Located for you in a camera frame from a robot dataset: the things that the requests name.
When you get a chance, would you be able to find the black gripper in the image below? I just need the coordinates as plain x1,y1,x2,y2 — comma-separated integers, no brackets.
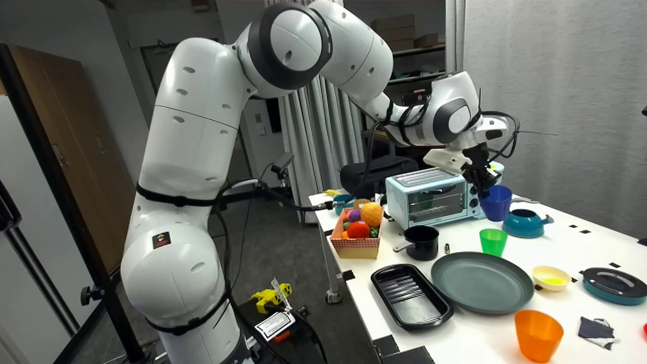
463,143,498,190

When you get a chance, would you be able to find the blue plastic cup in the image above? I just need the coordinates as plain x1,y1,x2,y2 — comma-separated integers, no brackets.
479,185,512,222

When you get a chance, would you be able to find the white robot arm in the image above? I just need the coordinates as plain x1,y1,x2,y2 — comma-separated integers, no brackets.
120,0,507,364

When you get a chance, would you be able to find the green plastic cup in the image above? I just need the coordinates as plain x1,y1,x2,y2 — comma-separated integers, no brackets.
479,229,507,257

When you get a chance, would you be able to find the grey-green oval plate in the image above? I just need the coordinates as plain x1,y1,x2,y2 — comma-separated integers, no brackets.
432,253,535,316

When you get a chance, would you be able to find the small teal cup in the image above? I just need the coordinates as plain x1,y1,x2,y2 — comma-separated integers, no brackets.
335,193,355,215

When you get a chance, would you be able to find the orange plastic cup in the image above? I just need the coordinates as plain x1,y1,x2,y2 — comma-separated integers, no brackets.
514,309,565,362

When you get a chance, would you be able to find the light blue toaster oven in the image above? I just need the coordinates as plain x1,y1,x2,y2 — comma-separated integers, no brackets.
385,169,484,229

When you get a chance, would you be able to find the teal kettle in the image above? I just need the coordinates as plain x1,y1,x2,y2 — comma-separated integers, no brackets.
504,209,553,238

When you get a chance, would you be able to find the small black pot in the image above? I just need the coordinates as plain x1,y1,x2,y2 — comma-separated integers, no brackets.
395,224,439,262

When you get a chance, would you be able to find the black bag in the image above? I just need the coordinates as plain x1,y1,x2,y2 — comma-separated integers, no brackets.
341,156,418,198

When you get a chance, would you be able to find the small yellow bowl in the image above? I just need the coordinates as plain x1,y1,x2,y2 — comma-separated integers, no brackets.
532,265,572,293

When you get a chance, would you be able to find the wooden crate of toy fruit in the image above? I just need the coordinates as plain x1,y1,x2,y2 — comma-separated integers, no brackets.
330,203,385,260

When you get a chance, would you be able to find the black rectangular tray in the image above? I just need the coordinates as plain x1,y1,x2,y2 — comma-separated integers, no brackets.
371,263,453,331

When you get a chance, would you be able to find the dark shelf unit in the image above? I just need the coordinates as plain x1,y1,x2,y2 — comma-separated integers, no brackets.
371,15,445,105

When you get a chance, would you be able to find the grey curtain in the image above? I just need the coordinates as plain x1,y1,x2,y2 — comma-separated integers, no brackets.
264,0,371,224

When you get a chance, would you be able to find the yellow clamp tool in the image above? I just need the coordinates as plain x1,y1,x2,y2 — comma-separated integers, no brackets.
251,284,294,316

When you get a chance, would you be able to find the grey door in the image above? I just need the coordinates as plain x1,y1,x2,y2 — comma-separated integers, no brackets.
139,41,176,119

